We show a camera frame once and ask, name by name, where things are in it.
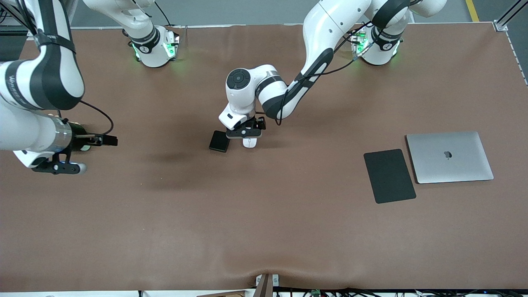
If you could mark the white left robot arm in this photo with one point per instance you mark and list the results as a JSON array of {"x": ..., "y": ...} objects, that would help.
[{"x": 326, "y": 24}]

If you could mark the black mouse pad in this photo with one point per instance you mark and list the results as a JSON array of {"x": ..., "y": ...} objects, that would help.
[{"x": 390, "y": 177}]

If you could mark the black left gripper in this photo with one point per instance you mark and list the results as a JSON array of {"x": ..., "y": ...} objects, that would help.
[{"x": 259, "y": 123}]

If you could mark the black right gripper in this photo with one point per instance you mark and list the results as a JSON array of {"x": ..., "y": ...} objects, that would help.
[{"x": 77, "y": 137}]

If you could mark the brown table cover mat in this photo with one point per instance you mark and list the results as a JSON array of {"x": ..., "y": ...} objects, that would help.
[{"x": 264, "y": 214}]

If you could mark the silver laptop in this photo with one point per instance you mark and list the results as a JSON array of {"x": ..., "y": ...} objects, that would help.
[{"x": 449, "y": 165}]

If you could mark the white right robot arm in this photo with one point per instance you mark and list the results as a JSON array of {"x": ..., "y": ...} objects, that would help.
[{"x": 20, "y": 132}]

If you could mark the white computer mouse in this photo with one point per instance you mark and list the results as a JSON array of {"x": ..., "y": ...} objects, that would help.
[{"x": 250, "y": 143}]

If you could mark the aluminium frame profile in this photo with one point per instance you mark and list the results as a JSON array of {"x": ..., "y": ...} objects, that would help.
[
  {"x": 71, "y": 14},
  {"x": 511, "y": 12}
]

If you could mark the grey table clamp bracket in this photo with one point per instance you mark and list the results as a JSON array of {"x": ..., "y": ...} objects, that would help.
[{"x": 264, "y": 286}]

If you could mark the black phone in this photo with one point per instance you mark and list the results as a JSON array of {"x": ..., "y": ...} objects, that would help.
[{"x": 218, "y": 141}]

